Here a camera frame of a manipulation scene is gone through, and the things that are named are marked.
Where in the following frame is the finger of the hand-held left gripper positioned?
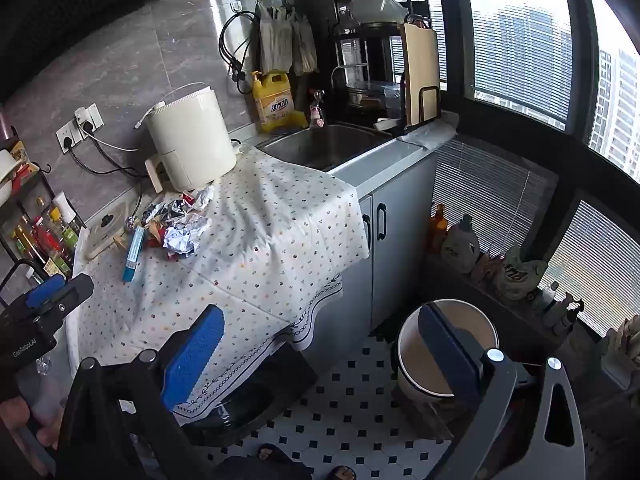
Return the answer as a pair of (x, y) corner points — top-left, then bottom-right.
(25, 273), (95, 313)

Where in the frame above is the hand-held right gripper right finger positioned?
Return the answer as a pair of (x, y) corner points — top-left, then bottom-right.
(417, 302), (587, 480)

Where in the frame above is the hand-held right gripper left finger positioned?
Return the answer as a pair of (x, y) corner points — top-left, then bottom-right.
(55, 304), (226, 480)

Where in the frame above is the white trash bin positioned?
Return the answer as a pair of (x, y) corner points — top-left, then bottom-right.
(396, 298), (501, 403)

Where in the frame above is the blue cardboard box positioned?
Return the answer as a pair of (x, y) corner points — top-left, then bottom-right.
(122, 225), (147, 283)

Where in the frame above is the white paper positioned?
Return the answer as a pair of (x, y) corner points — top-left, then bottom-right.
(162, 212), (213, 257)

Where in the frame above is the long silver foil wrapper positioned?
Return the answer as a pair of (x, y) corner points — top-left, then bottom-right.
(162, 199), (193, 221)

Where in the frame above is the clear plastic wrap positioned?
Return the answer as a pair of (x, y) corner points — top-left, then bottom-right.
(190, 184), (217, 211)

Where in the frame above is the person's left hand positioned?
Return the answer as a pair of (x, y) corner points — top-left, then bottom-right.
(0, 394), (65, 463)

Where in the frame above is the green label bottle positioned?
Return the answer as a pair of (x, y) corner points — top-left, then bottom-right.
(10, 205), (81, 283)

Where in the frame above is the black round base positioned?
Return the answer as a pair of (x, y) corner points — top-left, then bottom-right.
(185, 355), (321, 448)

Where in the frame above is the cream kettle base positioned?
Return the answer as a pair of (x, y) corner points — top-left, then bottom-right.
(82, 202), (143, 261)

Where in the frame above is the white-capped spray bottle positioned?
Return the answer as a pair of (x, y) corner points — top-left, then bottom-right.
(51, 191), (82, 233)

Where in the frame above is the black spice rack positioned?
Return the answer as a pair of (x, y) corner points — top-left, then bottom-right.
(0, 125), (88, 306)

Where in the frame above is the green and white bag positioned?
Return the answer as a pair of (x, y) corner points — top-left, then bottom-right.
(492, 244), (549, 307)

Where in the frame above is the white detergent jug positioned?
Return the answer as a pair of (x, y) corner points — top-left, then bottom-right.
(441, 214), (482, 275)

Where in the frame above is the floral white tablecloth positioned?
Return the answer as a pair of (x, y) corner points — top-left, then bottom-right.
(65, 144), (372, 421)

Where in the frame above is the orange bottle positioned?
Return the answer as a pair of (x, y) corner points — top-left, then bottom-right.
(429, 203), (449, 257)

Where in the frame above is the grey sink cabinet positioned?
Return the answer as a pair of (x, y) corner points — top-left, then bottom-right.
(327, 132), (458, 336)

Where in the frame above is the window blind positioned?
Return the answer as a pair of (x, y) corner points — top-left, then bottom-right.
(434, 139), (560, 263)
(541, 200), (640, 333)

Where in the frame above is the cream air fryer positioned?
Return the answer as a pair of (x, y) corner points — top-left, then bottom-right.
(144, 82), (240, 195)

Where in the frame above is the steel sink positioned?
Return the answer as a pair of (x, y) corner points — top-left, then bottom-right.
(256, 122), (396, 172)

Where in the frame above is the yellow detergent bottle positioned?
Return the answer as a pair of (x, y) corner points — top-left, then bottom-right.
(250, 70), (307, 134)

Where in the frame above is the small pink spray bottle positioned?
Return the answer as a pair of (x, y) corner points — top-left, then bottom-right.
(308, 88), (326, 128)

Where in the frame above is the pale cutting board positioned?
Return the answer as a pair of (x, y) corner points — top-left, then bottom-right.
(398, 22), (441, 128)

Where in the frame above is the black dish rack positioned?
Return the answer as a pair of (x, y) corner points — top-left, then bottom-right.
(327, 0), (443, 133)

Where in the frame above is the black power cable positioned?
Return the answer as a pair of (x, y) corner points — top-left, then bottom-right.
(67, 145), (148, 178)

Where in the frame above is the white wall socket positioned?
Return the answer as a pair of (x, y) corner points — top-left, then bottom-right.
(74, 103), (104, 131)
(56, 125), (83, 153)

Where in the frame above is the white power cable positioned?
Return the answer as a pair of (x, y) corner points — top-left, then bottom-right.
(80, 82), (208, 152)

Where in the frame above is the hanging black cable loop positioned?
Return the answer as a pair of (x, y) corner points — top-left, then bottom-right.
(218, 9), (261, 95)

